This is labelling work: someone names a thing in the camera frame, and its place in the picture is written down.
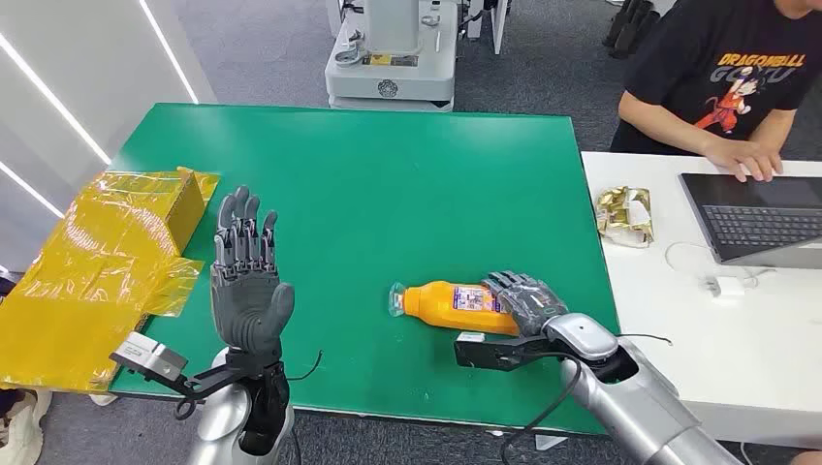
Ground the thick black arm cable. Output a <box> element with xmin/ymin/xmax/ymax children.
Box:
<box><xmin>499</xmin><ymin>357</ymin><xmax>585</xmax><ymax>465</ymax></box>

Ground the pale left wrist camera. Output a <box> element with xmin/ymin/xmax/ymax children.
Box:
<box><xmin>109</xmin><ymin>331</ymin><xmax>189</xmax><ymax>387</ymax></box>

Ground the person's right hand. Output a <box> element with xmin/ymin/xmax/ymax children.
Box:
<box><xmin>701</xmin><ymin>137</ymin><xmax>785</xmax><ymax>184</ymax></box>

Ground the crumpled gold wrapper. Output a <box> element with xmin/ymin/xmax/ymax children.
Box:
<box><xmin>594</xmin><ymin>185</ymin><xmax>655</xmax><ymax>250</ymax></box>

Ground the white power adapter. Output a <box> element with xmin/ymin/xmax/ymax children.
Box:
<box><xmin>704</xmin><ymin>274</ymin><xmax>746</xmax><ymax>299</ymax></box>

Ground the white shoe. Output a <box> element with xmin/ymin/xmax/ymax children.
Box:
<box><xmin>0</xmin><ymin>387</ymin><xmax>54</xmax><ymax>465</ymax></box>

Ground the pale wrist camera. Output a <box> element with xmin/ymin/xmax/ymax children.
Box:
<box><xmin>454</xmin><ymin>330</ymin><xmax>547</xmax><ymax>374</ymax></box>
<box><xmin>109</xmin><ymin>331</ymin><xmax>189</xmax><ymax>387</ymax></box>

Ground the green table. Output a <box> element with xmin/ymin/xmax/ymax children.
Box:
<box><xmin>106</xmin><ymin>102</ymin><xmax>646</xmax><ymax>438</ymax></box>

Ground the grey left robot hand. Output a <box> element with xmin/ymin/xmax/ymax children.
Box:
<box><xmin>209</xmin><ymin>185</ymin><xmax>297</xmax><ymax>355</ymax></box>

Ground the person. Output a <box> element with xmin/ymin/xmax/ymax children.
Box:
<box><xmin>609</xmin><ymin>0</ymin><xmax>822</xmax><ymax>184</ymax></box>

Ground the black chair base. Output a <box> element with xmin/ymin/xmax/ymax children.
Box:
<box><xmin>601</xmin><ymin>0</ymin><xmax>663</xmax><ymax>61</ymax></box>

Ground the thin black wire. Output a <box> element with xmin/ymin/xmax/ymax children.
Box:
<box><xmin>617</xmin><ymin>332</ymin><xmax>675</xmax><ymax>348</ymax></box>
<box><xmin>285</xmin><ymin>349</ymin><xmax>325</xmax><ymax>384</ymax></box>

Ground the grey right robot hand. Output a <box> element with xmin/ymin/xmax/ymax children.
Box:
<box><xmin>481</xmin><ymin>269</ymin><xmax>570</xmax><ymax>339</ymax></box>

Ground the white table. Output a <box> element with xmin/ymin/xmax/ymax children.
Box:
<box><xmin>580</xmin><ymin>150</ymin><xmax>822</xmax><ymax>450</ymax></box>

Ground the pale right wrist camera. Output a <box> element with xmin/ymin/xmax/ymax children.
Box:
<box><xmin>454</xmin><ymin>330</ymin><xmax>547</xmax><ymax>374</ymax></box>

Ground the white thin cable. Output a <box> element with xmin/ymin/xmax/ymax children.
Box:
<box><xmin>663</xmin><ymin>240</ymin><xmax>779</xmax><ymax>292</ymax></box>

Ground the dark grey laptop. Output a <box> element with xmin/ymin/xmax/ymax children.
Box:
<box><xmin>679</xmin><ymin>171</ymin><xmax>822</xmax><ymax>270</ymax></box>

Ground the yellow taped cardboard box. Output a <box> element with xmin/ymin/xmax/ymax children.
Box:
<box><xmin>0</xmin><ymin>166</ymin><xmax>221</xmax><ymax>394</ymax></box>

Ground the orange bottle with clear cap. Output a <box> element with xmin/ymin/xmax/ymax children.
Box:
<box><xmin>388</xmin><ymin>279</ymin><xmax>522</xmax><ymax>337</ymax></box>

